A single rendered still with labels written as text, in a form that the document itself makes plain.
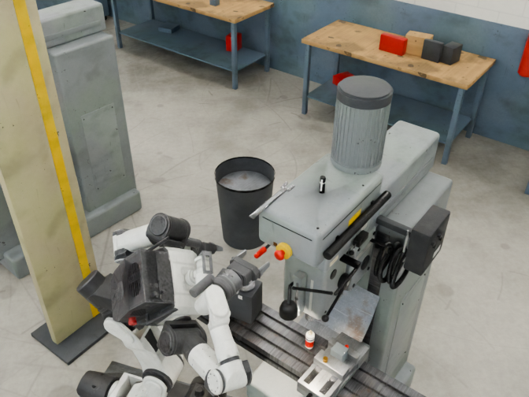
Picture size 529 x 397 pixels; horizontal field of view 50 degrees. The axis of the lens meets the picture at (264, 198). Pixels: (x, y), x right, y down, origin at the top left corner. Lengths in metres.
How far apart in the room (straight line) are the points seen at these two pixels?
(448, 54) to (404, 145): 3.23
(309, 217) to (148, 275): 0.60
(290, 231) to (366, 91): 0.56
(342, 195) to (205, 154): 3.83
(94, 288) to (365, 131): 1.22
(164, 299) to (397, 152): 1.23
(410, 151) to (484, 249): 2.49
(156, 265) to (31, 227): 1.54
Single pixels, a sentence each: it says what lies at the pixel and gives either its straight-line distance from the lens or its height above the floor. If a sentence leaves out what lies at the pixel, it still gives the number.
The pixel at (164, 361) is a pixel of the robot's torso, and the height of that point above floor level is 1.09.
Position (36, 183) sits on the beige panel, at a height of 1.26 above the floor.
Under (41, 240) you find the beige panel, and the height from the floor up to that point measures 0.89.
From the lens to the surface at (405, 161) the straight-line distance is 2.55.
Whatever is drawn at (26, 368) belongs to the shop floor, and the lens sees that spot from 4.14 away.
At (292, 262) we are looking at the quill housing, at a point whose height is 1.57.
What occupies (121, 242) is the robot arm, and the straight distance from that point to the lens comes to 2.33.
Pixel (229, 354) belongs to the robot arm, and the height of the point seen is 1.64.
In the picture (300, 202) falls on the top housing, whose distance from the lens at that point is 2.01.
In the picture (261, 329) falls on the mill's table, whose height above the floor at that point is 0.97.
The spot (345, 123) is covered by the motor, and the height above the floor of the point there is 2.10.
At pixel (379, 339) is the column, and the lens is 2.99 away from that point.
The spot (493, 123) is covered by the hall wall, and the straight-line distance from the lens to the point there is 6.48.
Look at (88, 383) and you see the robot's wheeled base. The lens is 2.99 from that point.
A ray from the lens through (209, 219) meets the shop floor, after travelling 4.95.
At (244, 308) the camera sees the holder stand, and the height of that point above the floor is 1.06.
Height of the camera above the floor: 3.11
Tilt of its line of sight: 37 degrees down
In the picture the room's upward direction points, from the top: 1 degrees clockwise
